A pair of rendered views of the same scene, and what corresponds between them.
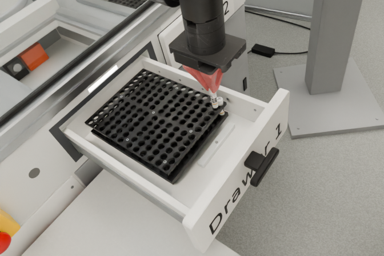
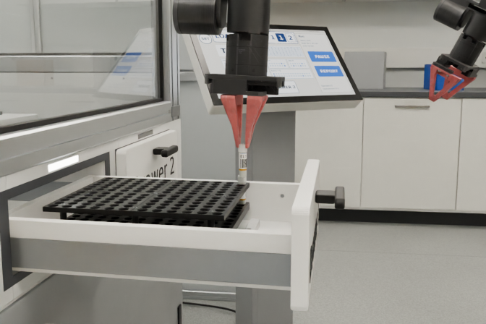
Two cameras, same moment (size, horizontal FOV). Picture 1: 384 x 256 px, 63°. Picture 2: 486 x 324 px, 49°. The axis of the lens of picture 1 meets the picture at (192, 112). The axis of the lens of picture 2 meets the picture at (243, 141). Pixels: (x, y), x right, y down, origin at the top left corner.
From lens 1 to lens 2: 0.53 m
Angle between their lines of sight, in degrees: 51
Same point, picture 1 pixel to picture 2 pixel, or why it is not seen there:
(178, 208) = (264, 233)
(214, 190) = (307, 193)
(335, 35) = not seen: hidden behind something
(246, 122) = (270, 222)
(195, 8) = (253, 16)
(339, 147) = not seen: outside the picture
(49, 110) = (9, 158)
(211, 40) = (262, 58)
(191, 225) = (306, 208)
